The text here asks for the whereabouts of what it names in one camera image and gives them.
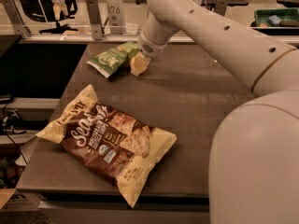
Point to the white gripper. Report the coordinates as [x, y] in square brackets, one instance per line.
[149, 48]

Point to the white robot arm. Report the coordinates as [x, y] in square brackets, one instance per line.
[253, 173]

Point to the green jalapeno chip bag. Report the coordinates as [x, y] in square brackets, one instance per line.
[110, 61]

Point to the brown multigrain chip bag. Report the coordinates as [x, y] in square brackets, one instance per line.
[110, 142]

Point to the white numbered pillar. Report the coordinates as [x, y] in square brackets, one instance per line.
[116, 17]

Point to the black tripod stand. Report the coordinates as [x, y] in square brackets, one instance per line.
[50, 11]

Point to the green plastic bin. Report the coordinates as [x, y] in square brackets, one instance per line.
[277, 21]

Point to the cardboard box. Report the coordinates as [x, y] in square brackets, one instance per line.
[12, 200]

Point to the middle metal bracket post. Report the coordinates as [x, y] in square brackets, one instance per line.
[95, 19]

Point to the metal bracket post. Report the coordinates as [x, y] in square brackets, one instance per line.
[95, 19]
[221, 6]
[15, 18]

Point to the right metal bracket post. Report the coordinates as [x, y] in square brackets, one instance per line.
[221, 6]

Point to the left metal bracket post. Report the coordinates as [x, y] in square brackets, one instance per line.
[15, 18]

